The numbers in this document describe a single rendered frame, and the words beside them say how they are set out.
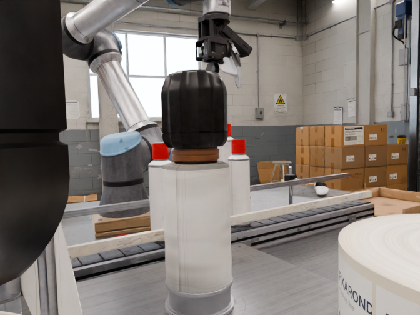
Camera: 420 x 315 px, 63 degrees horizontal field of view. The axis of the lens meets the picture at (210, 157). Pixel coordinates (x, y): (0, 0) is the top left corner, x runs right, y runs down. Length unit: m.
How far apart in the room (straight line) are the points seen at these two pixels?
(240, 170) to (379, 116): 5.31
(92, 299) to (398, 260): 0.40
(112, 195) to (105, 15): 0.50
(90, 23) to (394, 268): 1.01
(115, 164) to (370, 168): 3.84
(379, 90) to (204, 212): 5.73
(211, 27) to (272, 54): 6.29
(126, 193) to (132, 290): 0.50
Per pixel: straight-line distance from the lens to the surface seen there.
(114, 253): 0.70
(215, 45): 0.95
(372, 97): 6.09
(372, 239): 0.28
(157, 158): 0.71
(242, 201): 0.81
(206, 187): 0.40
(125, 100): 1.16
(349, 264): 0.24
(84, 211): 0.72
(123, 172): 0.99
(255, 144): 6.90
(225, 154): 0.96
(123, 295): 0.53
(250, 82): 6.91
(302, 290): 0.53
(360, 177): 4.44
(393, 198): 1.50
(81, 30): 1.13
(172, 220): 0.42
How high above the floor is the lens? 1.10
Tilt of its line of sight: 4 degrees down
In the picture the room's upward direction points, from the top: 1 degrees counter-clockwise
